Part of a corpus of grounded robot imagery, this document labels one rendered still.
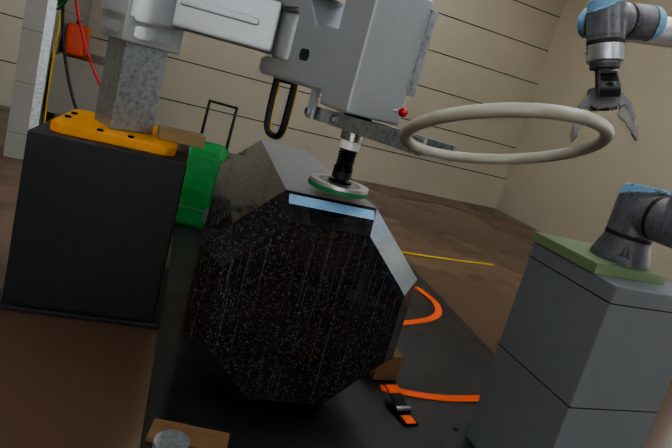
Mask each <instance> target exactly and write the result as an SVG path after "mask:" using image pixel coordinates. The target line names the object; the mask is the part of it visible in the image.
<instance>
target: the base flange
mask: <svg viewBox="0 0 672 448"><path fill-rule="evenodd" d="M94 117H95V112H91V111H87V110H80V109H74V110H72V111H70V112H68V113H66V114H64V115H62V116H59V117H57V118H55V119H53V120H51V124H50V129H51V130H52V131H54V132H57V133H61V134H65V135H70V136H75V137H79V138H84V139H88V140H93V141H98V142H102V143H107V144H112V145H116V146H121V147H126V148H130V149H135V150H140V151H144V152H149V153H154V154H158V155H163V156H174V155H175V154H176V150H177V147H178V143H175V142H170V141H165V140H160V139H158V137H157V130H158V127H157V126H153V131H152V134H143V133H136V132H128V131H121V130H113V129H110V128H108V127H106V126H105V125H103V124H102V123H100V122H98V121H97V120H95V119H94Z"/></svg>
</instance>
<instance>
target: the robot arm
mask: <svg viewBox="0 0 672 448"><path fill-rule="evenodd" d="M577 31H578V34H579V35H580V36H581V37H582V38H584V39H586V50H584V51H583V54H587V55H586V64H588V65H589V70H590V71H595V88H590V89H589V90H588V91H587V96H586V98H585V99H583V100H582V101H581V103H580V104H579V106H578V108H579V109H583V110H586V111H590V112H591V111H613V110H614V109H615V110H616V109H617V105H619V108H618V109H619V111H618V114H617V116H618V117H619V118H620V119H621V120H623V121H624V122H625V124H626V127H627V128H628V129H629V130H630V133H631V134H630V135H631V136H632V137H633V139H634V140H635V141H637V140H638V127H637V122H636V117H635V113H634V109H633V105H632V103H631V101H630V100H629V99H628V98H627V97H626V96H625V95H624V94H623V92H622V91H621V89H622V88H621V84H620V80H619V76H618V72H617V71H616V70H615V69H619V68H620V62H623V61H624V60H625V42H629V43H637V44H645V45H654V46H662V47H670V48H672V17H667V13H666V11H665V10H664V9H663V8H662V7H660V6H657V5H655V4H652V5H648V4H641V3H633V2H626V0H589V1H588V3H587V8H585V9H584V10H583V11H582V12H581V13H580V15H579V17H578V20H577ZM612 70H614V71H612ZM621 107H622V108H621ZM582 126H583V125H580V124H576V123H573V126H572V129H571V134H570V140H571V142H573V141H574V139H575V138H576V137H577V136H578V135H577V134H578V131H579V130H580V129H581V128H582ZM653 241H654V242H656V243H659V244H661V245H664V246H666V247H669V248H671V249H672V195H671V192H669V191H666V190H662V189H657V188H653V187H649V186H644V185H640V184H634V183H625V184H623V186H622V188H621V190H620V192H619V193H618V196H617V199H616V201H615V204H614V207H613V209H612V212H611V215H610V217H609V220H608V222H607V225H606V228H605V230H604V232H603V234H602V235H601V236H600V237H599V238H598V239H597V240H596V241H595V243H594V244H593V245H592V247H591V250H590V251H591V252H592V253H594V254H596V255H598V256H600V257H602V258H604V259H606V260H609V261H611V262H614V263H617V264H620V265H623V266H626V267H629V268H632V269H636V270H641V271H648V270H649V268H650V265H651V263H650V247H651V245H652V242H653Z"/></svg>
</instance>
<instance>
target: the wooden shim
mask: <svg viewBox="0 0 672 448"><path fill-rule="evenodd" d="M168 429H175V430H179V431H182V432H183V433H185V434H186V435H187V436H188V437H189V439H190V446H189V448H227V447H228V442H229V438H230V433H226V432H222V431H217V430H212V429H207V428H202V427H197V426H192V425H187V424H182V423H177V422H172V421H168V420H163V419H158V418H155V419H154V421H153V423H152V425H151V427H150V430H149V432H148V434H147V436H146V439H145V441H146V442H151V443H153V440H154V437H155V436H156V434H158V433H159V432H161V431H164V430H168Z"/></svg>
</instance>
